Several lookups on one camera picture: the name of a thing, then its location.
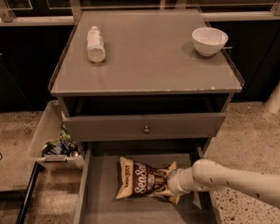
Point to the white metal frame railing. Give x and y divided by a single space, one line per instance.
66 12

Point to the white ceramic bowl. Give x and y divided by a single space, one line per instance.
208 41

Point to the black floor rail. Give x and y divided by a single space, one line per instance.
28 193

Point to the round metal drawer knob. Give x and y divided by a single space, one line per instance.
146 130

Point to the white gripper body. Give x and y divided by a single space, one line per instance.
174 181

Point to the grey open middle drawer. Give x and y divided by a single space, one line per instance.
100 183

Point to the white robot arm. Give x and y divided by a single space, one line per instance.
204 175

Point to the grey drawer cabinet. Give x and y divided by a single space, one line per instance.
150 68

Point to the white plastic water bottle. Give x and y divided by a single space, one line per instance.
95 45

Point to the snack packets and cans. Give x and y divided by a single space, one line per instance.
63 145

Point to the grey top drawer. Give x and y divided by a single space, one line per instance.
130 127

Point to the brown sea salt chip bag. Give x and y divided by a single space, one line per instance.
139 179

